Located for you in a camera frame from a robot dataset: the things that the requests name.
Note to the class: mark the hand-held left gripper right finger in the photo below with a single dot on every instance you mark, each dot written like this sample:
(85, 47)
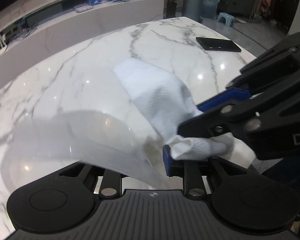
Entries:
(168, 160)

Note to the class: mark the clear glass bowl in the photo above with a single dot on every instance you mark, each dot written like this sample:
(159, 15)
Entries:
(90, 135)

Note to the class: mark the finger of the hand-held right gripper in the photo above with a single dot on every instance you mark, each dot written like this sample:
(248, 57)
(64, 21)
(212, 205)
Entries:
(202, 127)
(220, 100)

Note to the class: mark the grey trash can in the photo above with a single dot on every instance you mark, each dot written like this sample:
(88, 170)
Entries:
(191, 6)

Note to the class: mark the white cloth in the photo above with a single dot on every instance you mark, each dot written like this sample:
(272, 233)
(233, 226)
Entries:
(160, 92)

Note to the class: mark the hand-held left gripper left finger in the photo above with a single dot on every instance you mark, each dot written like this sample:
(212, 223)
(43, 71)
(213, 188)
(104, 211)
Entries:
(110, 182)

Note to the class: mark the teal plastic stool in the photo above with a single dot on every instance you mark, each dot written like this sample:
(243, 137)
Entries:
(226, 18)

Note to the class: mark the blue water bottle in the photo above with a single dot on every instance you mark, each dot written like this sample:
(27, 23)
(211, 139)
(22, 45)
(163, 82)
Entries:
(210, 5)

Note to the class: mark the black smartphone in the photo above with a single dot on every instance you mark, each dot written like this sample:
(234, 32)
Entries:
(217, 43)

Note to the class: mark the grey laptop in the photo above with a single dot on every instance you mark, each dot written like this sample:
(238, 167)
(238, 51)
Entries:
(83, 8)

